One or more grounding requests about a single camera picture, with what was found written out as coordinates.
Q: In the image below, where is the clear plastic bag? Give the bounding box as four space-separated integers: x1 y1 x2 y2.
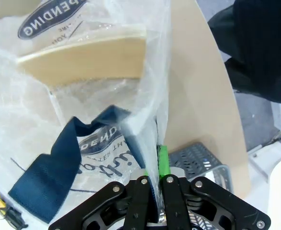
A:
0 0 173 225

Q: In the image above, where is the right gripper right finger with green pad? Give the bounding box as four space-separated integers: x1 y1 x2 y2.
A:
156 144 272 230

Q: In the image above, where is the black cable connector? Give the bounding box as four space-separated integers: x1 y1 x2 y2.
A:
8 207 29 230

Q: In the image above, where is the beige package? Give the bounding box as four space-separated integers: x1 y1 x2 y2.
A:
17 23 147 87

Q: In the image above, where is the grey plastic lattice basket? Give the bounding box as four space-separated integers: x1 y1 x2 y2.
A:
168 141 234 195

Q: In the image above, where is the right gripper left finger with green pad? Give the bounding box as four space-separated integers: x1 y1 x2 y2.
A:
48 169 153 230

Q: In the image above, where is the person in black shirt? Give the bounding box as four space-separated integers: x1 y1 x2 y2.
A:
207 0 281 106

